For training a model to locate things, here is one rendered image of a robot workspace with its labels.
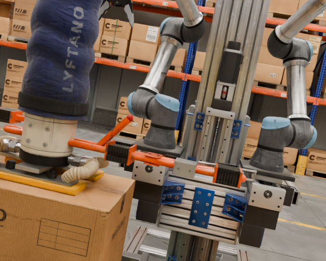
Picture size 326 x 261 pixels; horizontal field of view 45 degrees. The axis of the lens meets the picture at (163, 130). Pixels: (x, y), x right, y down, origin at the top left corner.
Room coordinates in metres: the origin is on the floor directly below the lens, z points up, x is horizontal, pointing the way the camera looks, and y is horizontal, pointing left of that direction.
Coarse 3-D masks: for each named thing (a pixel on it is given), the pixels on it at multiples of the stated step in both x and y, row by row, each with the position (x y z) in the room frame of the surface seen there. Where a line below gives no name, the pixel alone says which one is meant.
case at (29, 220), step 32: (0, 192) 1.09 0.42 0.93; (32, 192) 1.10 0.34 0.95; (96, 192) 1.21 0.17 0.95; (128, 192) 1.33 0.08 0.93; (0, 224) 1.09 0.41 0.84; (32, 224) 1.08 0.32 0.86; (64, 224) 1.07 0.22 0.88; (96, 224) 1.06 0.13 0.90; (0, 256) 1.09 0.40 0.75; (32, 256) 1.08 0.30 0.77; (64, 256) 1.07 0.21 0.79; (96, 256) 1.06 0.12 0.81
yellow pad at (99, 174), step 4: (16, 160) 1.35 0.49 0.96; (20, 160) 1.35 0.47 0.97; (52, 168) 1.34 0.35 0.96; (56, 168) 1.34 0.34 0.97; (60, 172) 1.33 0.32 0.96; (64, 172) 1.33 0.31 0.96; (96, 172) 1.37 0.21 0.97; (100, 172) 1.38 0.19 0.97; (92, 176) 1.32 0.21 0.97; (96, 176) 1.33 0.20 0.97; (100, 176) 1.37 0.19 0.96; (92, 180) 1.32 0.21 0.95; (96, 180) 1.33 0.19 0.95
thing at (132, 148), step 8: (112, 144) 1.28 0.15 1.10; (120, 144) 1.30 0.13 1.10; (128, 144) 1.30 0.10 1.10; (136, 144) 1.29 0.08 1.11; (112, 152) 1.22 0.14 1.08; (120, 152) 1.21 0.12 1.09; (128, 152) 1.22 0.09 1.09; (104, 160) 1.23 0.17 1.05; (112, 160) 1.22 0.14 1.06; (120, 160) 1.21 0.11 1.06; (128, 160) 1.22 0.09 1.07
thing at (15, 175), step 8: (8, 160) 1.21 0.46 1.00; (0, 168) 1.18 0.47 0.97; (8, 168) 1.20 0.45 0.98; (0, 176) 1.16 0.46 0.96; (8, 176) 1.16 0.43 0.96; (16, 176) 1.16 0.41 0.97; (24, 176) 1.16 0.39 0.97; (32, 176) 1.17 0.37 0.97; (40, 176) 1.18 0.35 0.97; (48, 176) 1.18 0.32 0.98; (56, 176) 1.22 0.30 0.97; (32, 184) 1.15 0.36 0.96; (40, 184) 1.14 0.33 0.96; (48, 184) 1.14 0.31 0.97; (56, 184) 1.15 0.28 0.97; (64, 184) 1.15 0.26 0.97; (72, 184) 1.17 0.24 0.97; (80, 184) 1.19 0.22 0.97; (64, 192) 1.13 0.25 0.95; (72, 192) 1.13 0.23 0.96
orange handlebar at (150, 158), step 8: (8, 128) 1.28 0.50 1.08; (16, 128) 1.28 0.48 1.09; (72, 144) 1.25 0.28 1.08; (80, 144) 1.25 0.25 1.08; (88, 144) 1.25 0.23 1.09; (104, 152) 1.24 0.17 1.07; (136, 152) 1.27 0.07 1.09; (136, 160) 1.23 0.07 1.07; (144, 160) 1.22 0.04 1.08; (152, 160) 1.22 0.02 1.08; (160, 160) 1.22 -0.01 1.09; (168, 160) 1.22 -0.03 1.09; (200, 168) 1.20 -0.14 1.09; (208, 168) 1.24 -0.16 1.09
